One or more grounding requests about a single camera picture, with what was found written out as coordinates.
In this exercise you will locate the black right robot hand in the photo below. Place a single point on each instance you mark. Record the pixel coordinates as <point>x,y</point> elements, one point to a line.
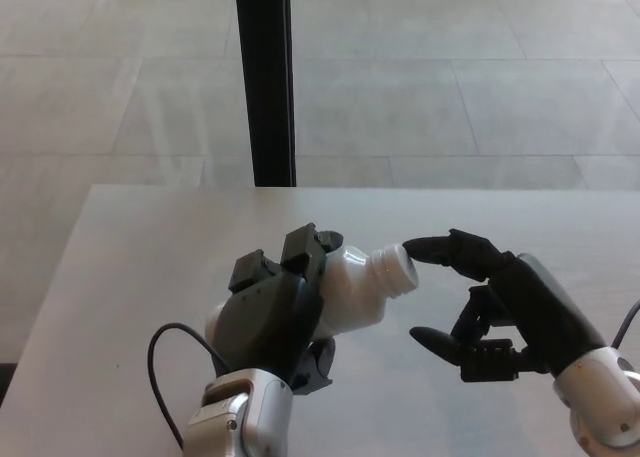
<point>540,312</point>

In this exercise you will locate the white plastic bottle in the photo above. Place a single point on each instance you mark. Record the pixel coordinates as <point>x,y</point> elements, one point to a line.
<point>355,292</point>

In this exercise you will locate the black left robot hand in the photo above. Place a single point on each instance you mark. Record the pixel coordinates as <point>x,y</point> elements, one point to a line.
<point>265,322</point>

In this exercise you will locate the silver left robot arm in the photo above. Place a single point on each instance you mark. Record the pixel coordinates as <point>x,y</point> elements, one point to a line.
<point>250,417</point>

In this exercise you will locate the black vertical window post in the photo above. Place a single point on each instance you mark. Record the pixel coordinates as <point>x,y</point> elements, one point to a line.
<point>267,82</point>

